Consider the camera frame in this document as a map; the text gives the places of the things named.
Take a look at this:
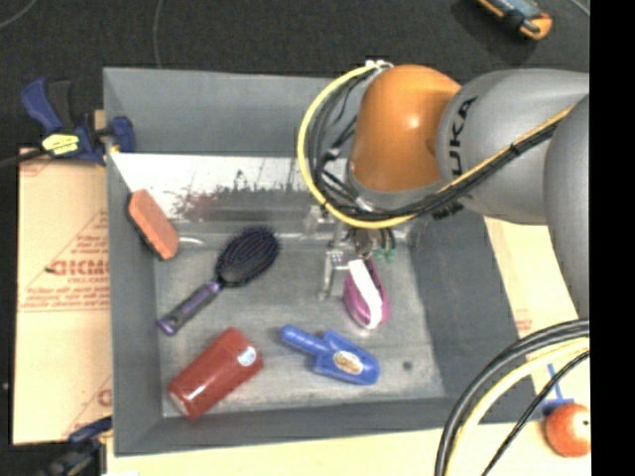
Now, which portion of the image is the grey metal bin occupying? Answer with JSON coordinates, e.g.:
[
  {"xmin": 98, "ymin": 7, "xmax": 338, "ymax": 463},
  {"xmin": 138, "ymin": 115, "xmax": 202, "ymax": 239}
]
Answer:
[{"xmin": 102, "ymin": 66, "xmax": 539, "ymax": 456}]

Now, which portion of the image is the orange ball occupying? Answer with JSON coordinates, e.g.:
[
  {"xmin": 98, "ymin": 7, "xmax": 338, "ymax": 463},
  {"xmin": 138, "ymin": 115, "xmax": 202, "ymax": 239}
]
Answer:
[{"xmin": 544, "ymin": 403, "xmax": 591, "ymax": 459}]

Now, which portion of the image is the red plastic cylinder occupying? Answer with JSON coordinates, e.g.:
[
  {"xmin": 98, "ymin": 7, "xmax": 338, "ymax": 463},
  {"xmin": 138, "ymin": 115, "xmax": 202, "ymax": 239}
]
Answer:
[{"xmin": 167, "ymin": 326, "xmax": 265, "ymax": 421}]

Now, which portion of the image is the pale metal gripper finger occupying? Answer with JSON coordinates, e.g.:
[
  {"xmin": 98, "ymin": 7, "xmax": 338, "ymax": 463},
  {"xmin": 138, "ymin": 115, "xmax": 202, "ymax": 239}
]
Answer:
[{"xmin": 317, "ymin": 250, "xmax": 347, "ymax": 302}]

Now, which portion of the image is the blue toy scoop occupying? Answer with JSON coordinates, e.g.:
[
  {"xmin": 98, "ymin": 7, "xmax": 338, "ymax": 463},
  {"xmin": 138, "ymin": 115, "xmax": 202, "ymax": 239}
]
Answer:
[{"xmin": 279, "ymin": 324, "xmax": 382, "ymax": 387}]

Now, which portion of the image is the brown cardboard board red print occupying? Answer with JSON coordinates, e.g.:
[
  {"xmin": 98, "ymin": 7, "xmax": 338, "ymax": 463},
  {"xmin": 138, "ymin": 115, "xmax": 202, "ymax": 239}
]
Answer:
[{"xmin": 11, "ymin": 147, "xmax": 114, "ymax": 446}]

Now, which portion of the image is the black and purple hairbrush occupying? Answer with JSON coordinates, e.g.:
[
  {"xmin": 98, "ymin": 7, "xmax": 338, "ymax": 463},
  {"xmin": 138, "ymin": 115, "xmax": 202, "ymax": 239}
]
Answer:
[{"xmin": 156, "ymin": 226, "xmax": 282, "ymax": 337}]

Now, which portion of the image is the orange and black brush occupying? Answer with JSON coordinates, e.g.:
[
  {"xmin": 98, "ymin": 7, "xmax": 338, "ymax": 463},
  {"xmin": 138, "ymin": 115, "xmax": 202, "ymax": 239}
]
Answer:
[{"xmin": 124, "ymin": 187, "xmax": 181, "ymax": 263}]

